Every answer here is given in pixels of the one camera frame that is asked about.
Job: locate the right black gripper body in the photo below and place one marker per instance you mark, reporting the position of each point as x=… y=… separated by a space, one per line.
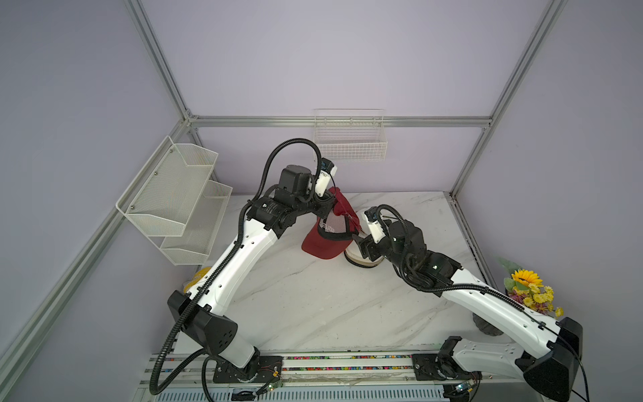
x=368 y=245

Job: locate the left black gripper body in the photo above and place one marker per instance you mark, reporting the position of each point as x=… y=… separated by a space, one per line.
x=320 y=206

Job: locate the white baseball cap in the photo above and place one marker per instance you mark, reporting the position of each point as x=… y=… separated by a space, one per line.
x=352 y=249

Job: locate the dark red baseball cap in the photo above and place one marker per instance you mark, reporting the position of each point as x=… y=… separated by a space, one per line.
x=332 y=235

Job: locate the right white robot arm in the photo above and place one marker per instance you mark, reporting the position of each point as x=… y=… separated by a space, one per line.
x=544 y=352

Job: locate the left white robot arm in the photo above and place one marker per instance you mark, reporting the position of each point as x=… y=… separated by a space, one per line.
x=200 y=311

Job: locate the yellow object behind arm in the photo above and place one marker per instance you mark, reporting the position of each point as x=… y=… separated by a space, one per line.
x=198 y=276

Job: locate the beige baseball cap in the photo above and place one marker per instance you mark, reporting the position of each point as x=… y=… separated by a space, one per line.
x=360 y=263

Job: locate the white mesh two-tier shelf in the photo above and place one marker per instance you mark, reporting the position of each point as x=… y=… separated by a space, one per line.
x=176 y=203

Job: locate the sunflower bouquet in vase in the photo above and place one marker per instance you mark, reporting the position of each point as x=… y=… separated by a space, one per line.
x=526 y=288

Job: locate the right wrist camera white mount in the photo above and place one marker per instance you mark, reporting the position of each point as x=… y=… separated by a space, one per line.
x=372 y=220

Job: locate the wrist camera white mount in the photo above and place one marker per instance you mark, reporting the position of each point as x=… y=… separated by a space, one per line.
x=372 y=220
x=325 y=176

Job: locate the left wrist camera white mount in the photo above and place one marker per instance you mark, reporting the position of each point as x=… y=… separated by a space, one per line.
x=325 y=176

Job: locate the white wire wall basket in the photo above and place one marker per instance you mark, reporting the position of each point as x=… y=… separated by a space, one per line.
x=350 y=135

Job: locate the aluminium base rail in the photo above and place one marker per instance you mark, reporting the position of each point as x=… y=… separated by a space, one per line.
x=338 y=376

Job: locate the aluminium frame rails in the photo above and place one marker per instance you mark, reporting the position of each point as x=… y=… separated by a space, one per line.
x=26 y=347

